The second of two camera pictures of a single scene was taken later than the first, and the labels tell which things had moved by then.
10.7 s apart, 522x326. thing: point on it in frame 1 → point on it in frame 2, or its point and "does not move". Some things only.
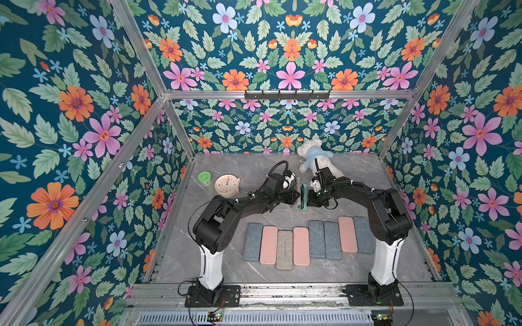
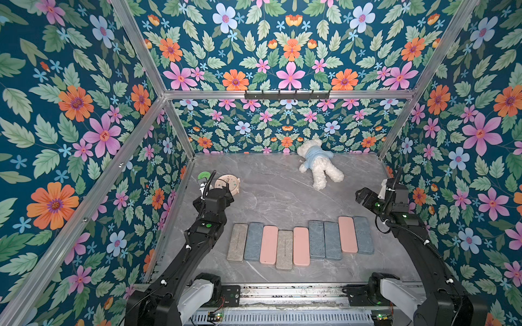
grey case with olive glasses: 253,242 does not move
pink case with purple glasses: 347,234 does not move
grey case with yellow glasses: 333,248 does not move
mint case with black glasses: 304,193 → 238,242
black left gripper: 291,194 → 229,198
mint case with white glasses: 317,243 does not move
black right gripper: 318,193 → 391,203
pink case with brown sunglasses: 268,249 does not move
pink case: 301,254 does not move
